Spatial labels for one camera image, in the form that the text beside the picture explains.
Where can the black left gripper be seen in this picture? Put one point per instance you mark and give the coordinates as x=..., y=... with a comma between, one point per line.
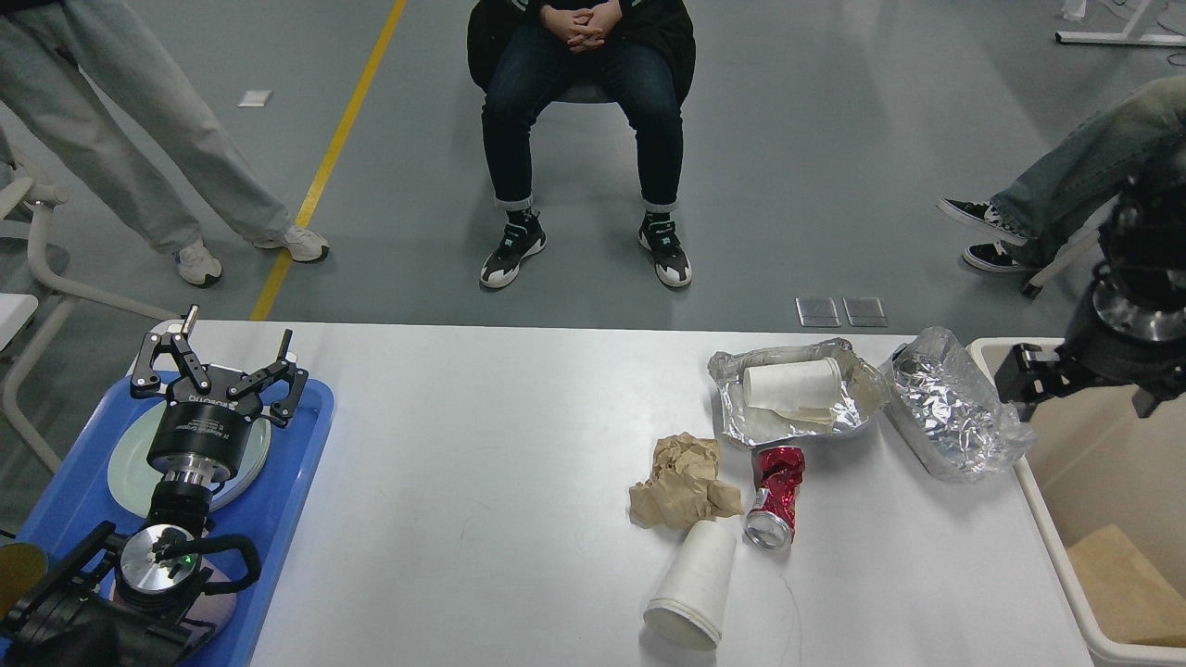
x=204, y=431

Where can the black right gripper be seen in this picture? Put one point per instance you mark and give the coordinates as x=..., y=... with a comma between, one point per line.
x=1092, y=354

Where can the green plate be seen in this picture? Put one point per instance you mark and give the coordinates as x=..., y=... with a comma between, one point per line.
x=131, y=479

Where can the aluminium foil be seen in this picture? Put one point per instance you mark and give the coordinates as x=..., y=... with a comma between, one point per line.
x=949, y=413

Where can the large brown paper bag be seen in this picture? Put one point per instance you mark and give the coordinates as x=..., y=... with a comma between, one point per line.
x=1130, y=599

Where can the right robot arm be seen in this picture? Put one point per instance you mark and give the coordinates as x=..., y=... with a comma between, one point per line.
x=1129, y=326

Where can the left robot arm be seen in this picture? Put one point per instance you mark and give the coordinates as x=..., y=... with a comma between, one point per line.
x=67, y=620

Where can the beige plastic bin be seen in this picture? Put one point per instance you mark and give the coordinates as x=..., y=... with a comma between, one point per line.
x=1098, y=464

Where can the white office chair right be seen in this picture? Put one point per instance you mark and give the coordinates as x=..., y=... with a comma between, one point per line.
x=1082, y=242

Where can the blue plastic tray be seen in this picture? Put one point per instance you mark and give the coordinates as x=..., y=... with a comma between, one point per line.
x=77, y=499

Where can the seated person on right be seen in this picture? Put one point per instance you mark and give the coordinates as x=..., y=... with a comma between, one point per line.
x=1035, y=216

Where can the aluminium foil tray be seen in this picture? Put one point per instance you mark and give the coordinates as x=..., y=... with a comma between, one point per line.
x=864, y=393

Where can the floor socket plate right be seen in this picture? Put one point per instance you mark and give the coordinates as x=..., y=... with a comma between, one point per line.
x=865, y=312

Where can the floor socket plate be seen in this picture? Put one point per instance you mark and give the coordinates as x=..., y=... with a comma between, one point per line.
x=818, y=312
x=865, y=312

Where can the paper cup in foil tray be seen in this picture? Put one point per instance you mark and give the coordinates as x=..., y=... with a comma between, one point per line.
x=806, y=390

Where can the floor socket plate left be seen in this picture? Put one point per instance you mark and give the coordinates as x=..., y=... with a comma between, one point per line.
x=818, y=312

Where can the white paper scrap on floor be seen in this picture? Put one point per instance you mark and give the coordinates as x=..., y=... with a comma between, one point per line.
x=255, y=98

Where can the crushed red can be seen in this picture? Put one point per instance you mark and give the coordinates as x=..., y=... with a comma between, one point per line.
x=778, y=472

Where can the white desk leg far right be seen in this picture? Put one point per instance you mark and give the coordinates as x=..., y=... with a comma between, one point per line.
x=1138, y=30

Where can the crumpled brown paper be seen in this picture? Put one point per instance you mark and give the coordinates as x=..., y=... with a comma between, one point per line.
x=683, y=487

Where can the lying white paper cup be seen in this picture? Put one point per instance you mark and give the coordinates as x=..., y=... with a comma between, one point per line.
x=689, y=606

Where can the seated person dark jeans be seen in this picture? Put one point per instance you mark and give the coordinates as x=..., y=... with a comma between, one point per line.
x=522, y=53

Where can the chair under middle person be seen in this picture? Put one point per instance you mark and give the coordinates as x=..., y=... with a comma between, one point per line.
x=589, y=93

